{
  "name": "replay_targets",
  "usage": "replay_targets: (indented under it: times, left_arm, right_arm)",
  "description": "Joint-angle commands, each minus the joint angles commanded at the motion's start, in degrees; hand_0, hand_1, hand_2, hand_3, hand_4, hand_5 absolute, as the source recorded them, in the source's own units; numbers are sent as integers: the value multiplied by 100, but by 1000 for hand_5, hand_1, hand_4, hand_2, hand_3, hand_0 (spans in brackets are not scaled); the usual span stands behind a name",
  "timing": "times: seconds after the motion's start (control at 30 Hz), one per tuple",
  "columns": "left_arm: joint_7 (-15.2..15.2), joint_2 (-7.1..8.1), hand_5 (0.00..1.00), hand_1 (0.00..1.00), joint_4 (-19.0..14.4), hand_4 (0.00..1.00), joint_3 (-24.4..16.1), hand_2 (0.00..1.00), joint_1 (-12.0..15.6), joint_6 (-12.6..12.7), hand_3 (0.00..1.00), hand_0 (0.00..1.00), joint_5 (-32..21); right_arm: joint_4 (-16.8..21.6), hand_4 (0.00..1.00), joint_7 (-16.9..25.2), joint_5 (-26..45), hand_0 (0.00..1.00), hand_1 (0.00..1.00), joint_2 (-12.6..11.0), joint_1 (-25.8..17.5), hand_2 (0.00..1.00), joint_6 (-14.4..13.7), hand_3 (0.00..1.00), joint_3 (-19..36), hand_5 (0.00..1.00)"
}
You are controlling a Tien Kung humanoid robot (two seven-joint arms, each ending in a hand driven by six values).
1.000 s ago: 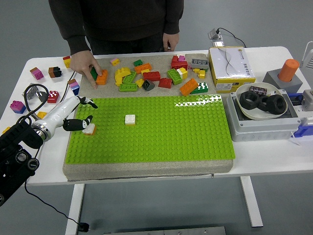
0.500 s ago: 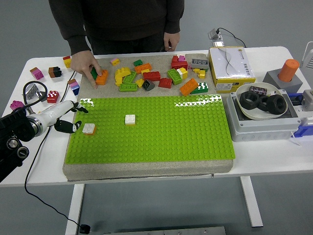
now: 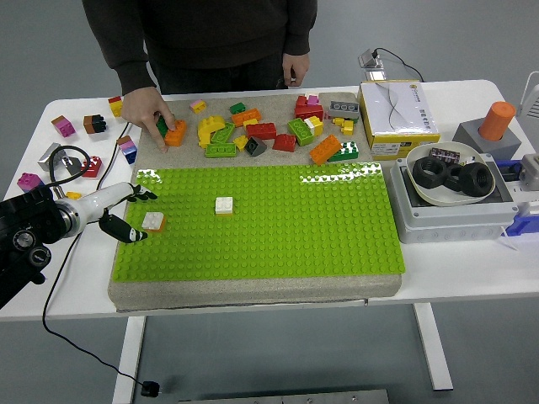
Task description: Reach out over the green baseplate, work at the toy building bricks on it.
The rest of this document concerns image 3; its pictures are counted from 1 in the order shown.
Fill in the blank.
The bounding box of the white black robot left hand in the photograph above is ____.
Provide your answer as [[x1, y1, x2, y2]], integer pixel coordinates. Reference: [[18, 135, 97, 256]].
[[74, 181, 159, 245]]

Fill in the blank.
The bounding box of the person's right hand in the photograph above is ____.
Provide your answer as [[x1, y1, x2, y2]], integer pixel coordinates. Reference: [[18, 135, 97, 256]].
[[120, 86, 177, 153]]

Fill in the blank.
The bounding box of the person's left hand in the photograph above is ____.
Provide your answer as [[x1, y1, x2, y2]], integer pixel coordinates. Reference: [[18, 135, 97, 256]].
[[281, 52, 312, 88]]

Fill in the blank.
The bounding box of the white orange brick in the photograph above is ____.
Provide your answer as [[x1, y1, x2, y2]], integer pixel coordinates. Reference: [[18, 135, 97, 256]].
[[214, 196, 235, 218], [141, 211, 168, 233]]

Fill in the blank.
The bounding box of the green studded baseplate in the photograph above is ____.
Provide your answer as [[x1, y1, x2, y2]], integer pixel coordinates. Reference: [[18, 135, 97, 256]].
[[110, 162, 407, 291]]

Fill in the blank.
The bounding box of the red white-studded brick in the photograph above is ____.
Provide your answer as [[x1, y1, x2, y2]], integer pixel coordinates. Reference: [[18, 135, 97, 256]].
[[80, 156, 103, 179]]

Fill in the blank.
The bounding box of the brown pink blue brick stack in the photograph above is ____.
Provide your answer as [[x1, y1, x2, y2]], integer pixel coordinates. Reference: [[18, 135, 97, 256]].
[[116, 135, 138, 165]]

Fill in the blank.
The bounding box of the red brick stack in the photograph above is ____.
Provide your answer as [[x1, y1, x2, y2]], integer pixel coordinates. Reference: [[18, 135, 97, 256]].
[[294, 95, 325, 121]]

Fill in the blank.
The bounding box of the brown black brick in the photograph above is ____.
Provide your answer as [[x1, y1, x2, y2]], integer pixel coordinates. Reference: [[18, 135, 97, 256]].
[[83, 114, 107, 136]]

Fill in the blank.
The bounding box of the white yellow brick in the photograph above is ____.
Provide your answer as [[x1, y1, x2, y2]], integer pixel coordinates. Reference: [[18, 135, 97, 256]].
[[303, 116, 325, 137]]

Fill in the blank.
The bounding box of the yellow arch brick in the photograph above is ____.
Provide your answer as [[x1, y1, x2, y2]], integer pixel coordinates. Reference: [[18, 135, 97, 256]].
[[197, 115, 227, 138]]

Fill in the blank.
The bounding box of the long orange brick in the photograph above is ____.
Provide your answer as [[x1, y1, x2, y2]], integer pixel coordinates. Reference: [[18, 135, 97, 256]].
[[231, 108, 262, 128], [309, 134, 343, 167]]

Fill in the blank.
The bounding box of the long red brick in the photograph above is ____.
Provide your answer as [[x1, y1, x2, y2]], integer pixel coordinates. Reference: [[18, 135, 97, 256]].
[[246, 122, 278, 141]]

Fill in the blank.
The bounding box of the silver floor socket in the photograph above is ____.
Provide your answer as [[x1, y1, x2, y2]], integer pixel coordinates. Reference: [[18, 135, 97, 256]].
[[357, 49, 384, 69]]

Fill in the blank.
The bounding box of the silver brick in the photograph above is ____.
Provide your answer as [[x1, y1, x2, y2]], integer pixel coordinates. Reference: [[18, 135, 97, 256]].
[[37, 142, 64, 167]]

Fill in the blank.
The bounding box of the yellow stepped brick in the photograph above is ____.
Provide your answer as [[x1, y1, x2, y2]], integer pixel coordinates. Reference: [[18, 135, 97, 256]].
[[332, 116, 355, 136]]

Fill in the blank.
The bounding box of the long lime green brick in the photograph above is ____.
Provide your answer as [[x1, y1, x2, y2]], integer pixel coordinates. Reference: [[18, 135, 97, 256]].
[[205, 142, 237, 159]]

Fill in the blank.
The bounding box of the dark grey slope brick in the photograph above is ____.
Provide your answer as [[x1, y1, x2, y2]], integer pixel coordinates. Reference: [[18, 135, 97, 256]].
[[243, 136, 269, 158]]

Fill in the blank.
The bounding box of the person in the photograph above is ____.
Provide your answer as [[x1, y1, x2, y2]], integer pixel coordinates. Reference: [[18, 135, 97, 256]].
[[82, 0, 319, 97]]

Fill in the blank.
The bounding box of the dark green white-studded brick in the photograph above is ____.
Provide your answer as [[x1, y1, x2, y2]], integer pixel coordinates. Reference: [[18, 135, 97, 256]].
[[328, 141, 360, 164]]

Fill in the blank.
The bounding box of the white yellow cardboard box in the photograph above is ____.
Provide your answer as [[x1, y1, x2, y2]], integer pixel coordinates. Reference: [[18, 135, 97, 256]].
[[357, 79, 441, 162]]

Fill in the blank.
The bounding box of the white table leg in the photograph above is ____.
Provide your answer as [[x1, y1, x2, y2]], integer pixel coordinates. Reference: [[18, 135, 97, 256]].
[[112, 316, 147, 404], [411, 302, 454, 391]]

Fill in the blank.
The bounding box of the dark patterned packet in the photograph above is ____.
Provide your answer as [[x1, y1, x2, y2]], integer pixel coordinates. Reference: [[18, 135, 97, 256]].
[[428, 146, 461, 166]]

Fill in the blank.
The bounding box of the grey-brown foam mat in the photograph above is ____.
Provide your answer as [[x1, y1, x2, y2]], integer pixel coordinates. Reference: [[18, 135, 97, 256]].
[[107, 91, 402, 313]]

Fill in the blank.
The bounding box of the large black nut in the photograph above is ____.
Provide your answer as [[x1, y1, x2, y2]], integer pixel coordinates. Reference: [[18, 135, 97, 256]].
[[458, 162, 495, 198], [412, 156, 449, 189]]

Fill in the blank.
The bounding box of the grey block holder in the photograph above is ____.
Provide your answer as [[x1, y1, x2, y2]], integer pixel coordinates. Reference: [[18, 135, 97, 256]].
[[451, 116, 523, 162]]

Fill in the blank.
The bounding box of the white bowl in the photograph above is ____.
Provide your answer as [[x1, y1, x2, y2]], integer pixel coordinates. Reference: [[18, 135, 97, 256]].
[[404, 141, 501, 208]]

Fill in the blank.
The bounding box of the small black nut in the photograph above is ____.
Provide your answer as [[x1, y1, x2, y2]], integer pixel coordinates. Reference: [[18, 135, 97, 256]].
[[445, 163, 465, 193]]

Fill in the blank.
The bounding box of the orange cylinder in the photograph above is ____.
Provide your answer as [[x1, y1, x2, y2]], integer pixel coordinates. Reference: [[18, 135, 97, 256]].
[[478, 100, 517, 142]]

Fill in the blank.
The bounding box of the grey junction box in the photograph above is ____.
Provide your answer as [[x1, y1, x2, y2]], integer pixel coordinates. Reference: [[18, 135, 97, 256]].
[[387, 153, 520, 245]]

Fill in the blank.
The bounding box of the blue black clamp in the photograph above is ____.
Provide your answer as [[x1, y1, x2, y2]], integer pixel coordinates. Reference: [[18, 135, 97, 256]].
[[495, 158, 524, 183]]

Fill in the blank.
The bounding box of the white chair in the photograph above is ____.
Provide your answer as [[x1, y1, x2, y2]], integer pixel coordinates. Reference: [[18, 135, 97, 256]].
[[515, 70, 539, 123]]

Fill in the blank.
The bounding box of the grey connector block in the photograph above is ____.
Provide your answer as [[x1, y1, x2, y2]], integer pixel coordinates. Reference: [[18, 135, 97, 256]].
[[517, 153, 539, 191]]

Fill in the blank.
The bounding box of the blue plastic part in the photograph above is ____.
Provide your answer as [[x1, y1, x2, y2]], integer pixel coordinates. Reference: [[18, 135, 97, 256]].
[[504, 200, 539, 237]]

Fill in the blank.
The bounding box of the thin black cable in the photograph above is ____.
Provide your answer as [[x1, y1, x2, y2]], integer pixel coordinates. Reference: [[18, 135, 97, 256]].
[[376, 47, 424, 83]]

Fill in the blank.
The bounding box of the black cord with plug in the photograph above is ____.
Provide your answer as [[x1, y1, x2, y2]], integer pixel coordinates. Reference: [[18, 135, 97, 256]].
[[41, 121, 161, 399]]

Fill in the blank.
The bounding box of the white cable tie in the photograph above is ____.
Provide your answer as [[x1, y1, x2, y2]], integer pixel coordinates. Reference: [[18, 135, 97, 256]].
[[499, 226, 519, 253]]

